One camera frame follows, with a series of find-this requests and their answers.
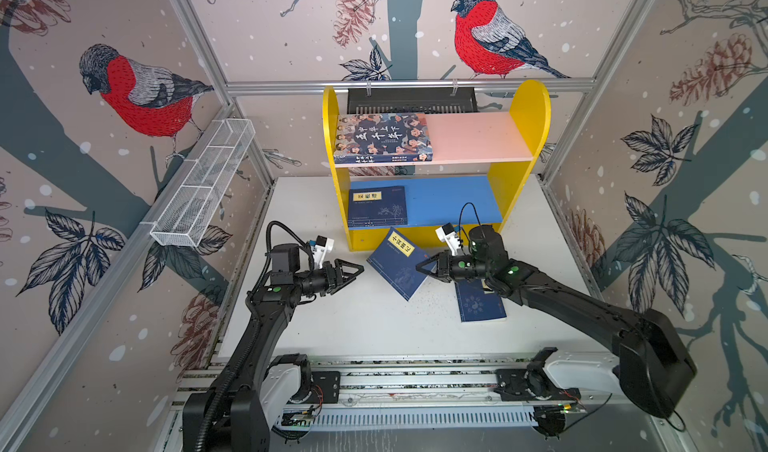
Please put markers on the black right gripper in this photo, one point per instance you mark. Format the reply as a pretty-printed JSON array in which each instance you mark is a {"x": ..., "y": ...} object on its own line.
[{"x": 445, "y": 268}]

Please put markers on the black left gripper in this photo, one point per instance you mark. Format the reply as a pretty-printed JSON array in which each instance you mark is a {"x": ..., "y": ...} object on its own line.
[{"x": 330, "y": 274}]

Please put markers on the blue book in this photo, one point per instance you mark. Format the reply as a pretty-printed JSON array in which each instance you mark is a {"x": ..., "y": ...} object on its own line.
[
  {"x": 476, "y": 304},
  {"x": 395, "y": 259},
  {"x": 377, "y": 207}
]

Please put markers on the colourful illustrated thick book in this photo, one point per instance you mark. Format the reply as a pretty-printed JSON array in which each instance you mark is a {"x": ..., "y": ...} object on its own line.
[{"x": 382, "y": 138}]

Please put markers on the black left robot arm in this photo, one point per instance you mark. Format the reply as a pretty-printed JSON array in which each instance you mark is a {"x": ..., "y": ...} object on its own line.
[{"x": 240, "y": 408}]

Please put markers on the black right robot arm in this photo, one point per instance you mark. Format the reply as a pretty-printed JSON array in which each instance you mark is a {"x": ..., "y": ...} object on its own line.
[{"x": 654, "y": 367}]

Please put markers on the yellow pink blue bookshelf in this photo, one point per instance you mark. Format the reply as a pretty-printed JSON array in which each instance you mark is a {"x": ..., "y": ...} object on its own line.
[{"x": 480, "y": 165}]

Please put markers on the black vent panel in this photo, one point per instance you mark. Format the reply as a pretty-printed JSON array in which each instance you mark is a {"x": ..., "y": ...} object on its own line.
[{"x": 433, "y": 100}]

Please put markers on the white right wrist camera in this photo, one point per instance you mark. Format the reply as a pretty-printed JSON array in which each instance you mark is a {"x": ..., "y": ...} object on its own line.
[{"x": 450, "y": 236}]

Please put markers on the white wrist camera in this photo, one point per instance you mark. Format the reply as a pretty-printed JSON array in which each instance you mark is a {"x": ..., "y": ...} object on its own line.
[
  {"x": 320, "y": 247},
  {"x": 450, "y": 236}
]

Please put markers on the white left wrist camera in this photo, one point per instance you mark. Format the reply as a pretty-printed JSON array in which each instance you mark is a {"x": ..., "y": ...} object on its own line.
[{"x": 320, "y": 247}]

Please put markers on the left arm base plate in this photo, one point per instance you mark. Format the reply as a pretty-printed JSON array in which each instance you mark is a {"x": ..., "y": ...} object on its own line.
[{"x": 324, "y": 388}]

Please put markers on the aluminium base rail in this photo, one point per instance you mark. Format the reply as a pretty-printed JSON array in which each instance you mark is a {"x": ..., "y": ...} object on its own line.
[{"x": 429, "y": 394}]

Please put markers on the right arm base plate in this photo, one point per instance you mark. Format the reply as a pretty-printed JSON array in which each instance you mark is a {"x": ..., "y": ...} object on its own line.
[{"x": 519, "y": 385}]

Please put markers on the white wire mesh basket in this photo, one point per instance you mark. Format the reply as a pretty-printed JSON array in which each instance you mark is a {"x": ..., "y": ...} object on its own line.
[{"x": 186, "y": 218}]

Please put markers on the horizontal aluminium frame bar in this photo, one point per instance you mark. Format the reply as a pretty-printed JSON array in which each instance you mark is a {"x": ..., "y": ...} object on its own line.
[{"x": 242, "y": 89}]

